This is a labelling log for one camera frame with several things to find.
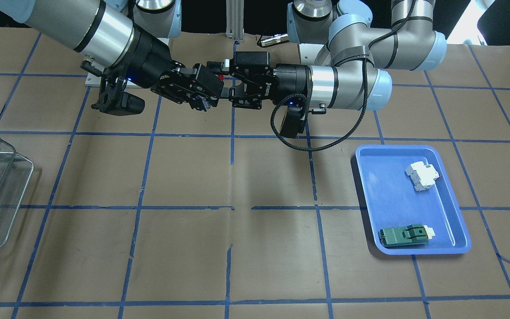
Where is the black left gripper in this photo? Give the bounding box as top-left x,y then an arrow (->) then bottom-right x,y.
206,52 -> 310,110

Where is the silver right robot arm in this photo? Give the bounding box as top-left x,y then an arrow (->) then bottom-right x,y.
0,0 -> 224,117

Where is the aluminium frame post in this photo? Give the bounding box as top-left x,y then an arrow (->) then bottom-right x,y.
225,0 -> 244,42

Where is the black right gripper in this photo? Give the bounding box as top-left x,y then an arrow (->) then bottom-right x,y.
122,29 -> 224,111

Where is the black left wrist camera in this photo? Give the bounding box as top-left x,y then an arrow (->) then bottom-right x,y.
279,98 -> 308,139

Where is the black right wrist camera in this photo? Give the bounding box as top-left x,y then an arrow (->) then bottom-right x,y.
80,60 -> 145,117

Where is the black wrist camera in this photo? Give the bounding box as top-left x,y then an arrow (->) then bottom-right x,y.
80,60 -> 145,117
279,98 -> 308,139

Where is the blue plastic tray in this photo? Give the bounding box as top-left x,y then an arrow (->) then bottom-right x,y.
355,144 -> 471,256

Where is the green terminal block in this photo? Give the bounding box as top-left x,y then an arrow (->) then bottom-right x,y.
378,224 -> 435,248

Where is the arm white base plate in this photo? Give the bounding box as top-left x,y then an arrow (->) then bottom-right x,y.
299,43 -> 330,66
85,71 -> 143,89

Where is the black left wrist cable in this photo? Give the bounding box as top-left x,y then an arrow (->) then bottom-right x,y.
270,0 -> 417,152

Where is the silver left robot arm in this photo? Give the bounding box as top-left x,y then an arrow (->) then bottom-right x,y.
207,0 -> 447,110

